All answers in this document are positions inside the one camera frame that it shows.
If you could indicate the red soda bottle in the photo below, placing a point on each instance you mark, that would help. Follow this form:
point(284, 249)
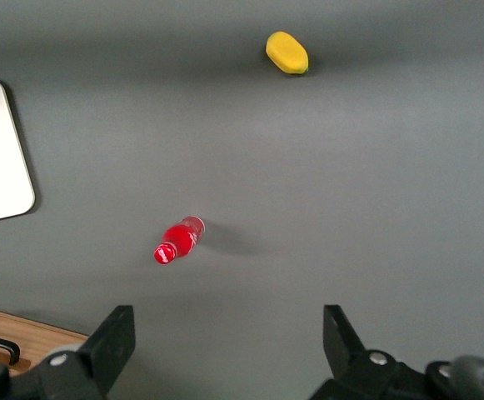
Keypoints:
point(180, 240)

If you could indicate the yellow sponge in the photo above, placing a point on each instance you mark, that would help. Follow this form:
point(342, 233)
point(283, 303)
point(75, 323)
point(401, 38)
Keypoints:
point(287, 52)

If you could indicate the wooden board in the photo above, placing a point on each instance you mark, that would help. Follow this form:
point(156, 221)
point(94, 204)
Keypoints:
point(37, 337)

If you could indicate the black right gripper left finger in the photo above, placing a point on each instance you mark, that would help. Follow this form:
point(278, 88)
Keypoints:
point(100, 354)

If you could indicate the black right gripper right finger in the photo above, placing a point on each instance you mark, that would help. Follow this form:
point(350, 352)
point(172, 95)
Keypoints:
point(350, 354)

